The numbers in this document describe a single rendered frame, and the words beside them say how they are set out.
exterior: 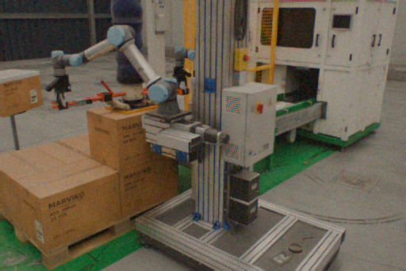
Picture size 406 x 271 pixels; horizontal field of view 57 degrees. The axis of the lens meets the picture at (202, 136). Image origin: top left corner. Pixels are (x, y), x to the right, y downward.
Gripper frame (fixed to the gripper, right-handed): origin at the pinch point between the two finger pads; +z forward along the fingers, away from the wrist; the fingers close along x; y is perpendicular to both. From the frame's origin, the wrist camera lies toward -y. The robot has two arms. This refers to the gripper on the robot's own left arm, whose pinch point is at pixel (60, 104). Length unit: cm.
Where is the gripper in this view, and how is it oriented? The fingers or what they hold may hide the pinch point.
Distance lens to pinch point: 270.3
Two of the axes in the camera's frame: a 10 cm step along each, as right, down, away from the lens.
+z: -0.1, 9.5, 3.1
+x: -7.3, -2.2, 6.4
